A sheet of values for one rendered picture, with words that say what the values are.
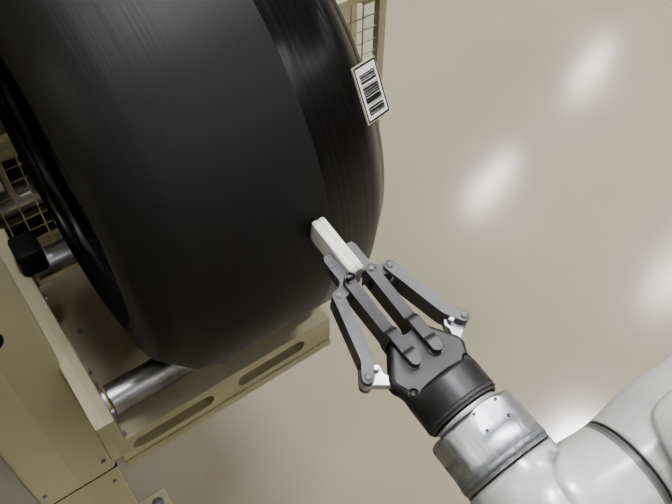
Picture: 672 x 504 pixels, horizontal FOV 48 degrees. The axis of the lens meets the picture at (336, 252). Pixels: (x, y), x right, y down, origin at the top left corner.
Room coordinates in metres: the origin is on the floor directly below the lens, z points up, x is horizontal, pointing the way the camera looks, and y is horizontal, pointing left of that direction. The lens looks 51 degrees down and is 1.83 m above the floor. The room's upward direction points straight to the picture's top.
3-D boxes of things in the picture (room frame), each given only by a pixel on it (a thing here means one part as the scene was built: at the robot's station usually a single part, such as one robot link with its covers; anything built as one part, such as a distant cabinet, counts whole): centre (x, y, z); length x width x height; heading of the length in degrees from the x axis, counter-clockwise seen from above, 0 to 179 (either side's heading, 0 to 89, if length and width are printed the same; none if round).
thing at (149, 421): (0.58, 0.18, 0.84); 0.36 x 0.09 x 0.06; 126
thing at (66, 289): (0.69, 0.26, 0.80); 0.37 x 0.36 x 0.02; 36
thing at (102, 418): (0.59, 0.41, 0.90); 0.40 x 0.03 x 0.10; 36
